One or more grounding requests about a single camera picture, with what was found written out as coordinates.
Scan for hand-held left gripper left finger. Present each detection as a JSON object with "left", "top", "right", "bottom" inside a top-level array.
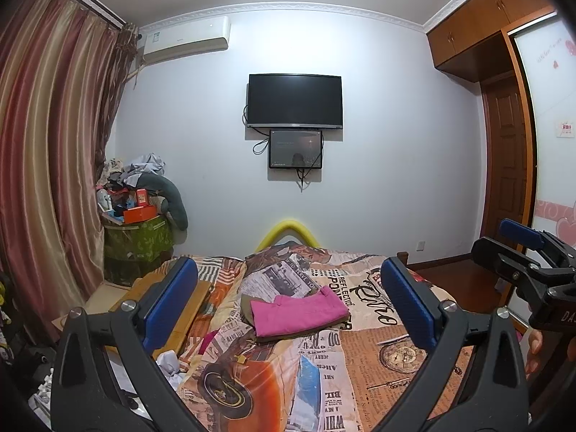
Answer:
[{"left": 49, "top": 256, "right": 203, "bottom": 432}]

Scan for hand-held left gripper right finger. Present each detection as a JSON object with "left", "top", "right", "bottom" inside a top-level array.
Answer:
[{"left": 379, "top": 256, "right": 531, "bottom": 432}]

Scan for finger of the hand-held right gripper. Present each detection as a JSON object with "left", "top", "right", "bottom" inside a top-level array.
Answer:
[
  {"left": 470, "top": 236, "right": 576, "bottom": 307},
  {"left": 501, "top": 218, "right": 576, "bottom": 262}
]

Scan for pink pants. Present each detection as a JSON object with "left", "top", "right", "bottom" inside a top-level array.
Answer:
[{"left": 249, "top": 288, "right": 351, "bottom": 338}]

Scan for khaki pants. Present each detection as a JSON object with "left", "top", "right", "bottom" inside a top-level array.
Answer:
[{"left": 240, "top": 288, "right": 354, "bottom": 345}]

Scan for person's right hand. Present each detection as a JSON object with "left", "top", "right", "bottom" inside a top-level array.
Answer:
[{"left": 524, "top": 328, "right": 552, "bottom": 381}]

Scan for green fabric storage box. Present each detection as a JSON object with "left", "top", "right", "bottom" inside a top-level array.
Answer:
[{"left": 103, "top": 216, "right": 174, "bottom": 286}]

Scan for brown wooden door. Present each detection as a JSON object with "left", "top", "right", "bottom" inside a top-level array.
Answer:
[{"left": 481, "top": 74, "right": 541, "bottom": 253}]

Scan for bed with newspaper-print cover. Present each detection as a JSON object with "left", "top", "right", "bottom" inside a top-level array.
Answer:
[{"left": 175, "top": 243, "right": 478, "bottom": 432}]

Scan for flat orange box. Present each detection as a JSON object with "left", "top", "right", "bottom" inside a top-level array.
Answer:
[{"left": 122, "top": 204, "right": 158, "bottom": 225}]

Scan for grey curved pillow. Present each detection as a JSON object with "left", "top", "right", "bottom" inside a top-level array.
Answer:
[{"left": 128, "top": 173, "right": 189, "bottom": 232}]

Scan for pile of crumpled clothes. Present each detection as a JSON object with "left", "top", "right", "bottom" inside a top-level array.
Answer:
[{"left": 96, "top": 153, "right": 165, "bottom": 190}]

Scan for white wardrobe sliding door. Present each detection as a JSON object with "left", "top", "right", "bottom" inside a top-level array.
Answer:
[{"left": 508, "top": 11, "right": 576, "bottom": 325}]

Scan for yellow foam headboard pad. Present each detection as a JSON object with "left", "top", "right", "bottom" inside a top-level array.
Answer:
[{"left": 256, "top": 218, "right": 322, "bottom": 253}]

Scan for striped red beige curtain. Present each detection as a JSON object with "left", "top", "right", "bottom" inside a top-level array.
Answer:
[{"left": 0, "top": 0, "right": 138, "bottom": 338}]

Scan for wooden overhead cabinet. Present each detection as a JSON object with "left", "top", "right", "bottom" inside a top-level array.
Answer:
[{"left": 425, "top": 0, "right": 563, "bottom": 84}]

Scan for white air conditioner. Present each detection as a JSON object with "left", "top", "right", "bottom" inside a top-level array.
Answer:
[{"left": 137, "top": 15, "right": 231, "bottom": 64}]

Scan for black television cable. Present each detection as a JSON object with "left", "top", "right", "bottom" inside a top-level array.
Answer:
[{"left": 243, "top": 103, "right": 271, "bottom": 154}]

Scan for small wall monitor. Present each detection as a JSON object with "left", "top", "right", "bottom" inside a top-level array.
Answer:
[{"left": 269, "top": 129, "right": 324, "bottom": 169}]

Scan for black wall television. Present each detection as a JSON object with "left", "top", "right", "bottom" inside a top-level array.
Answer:
[{"left": 247, "top": 73, "right": 343, "bottom": 130}]

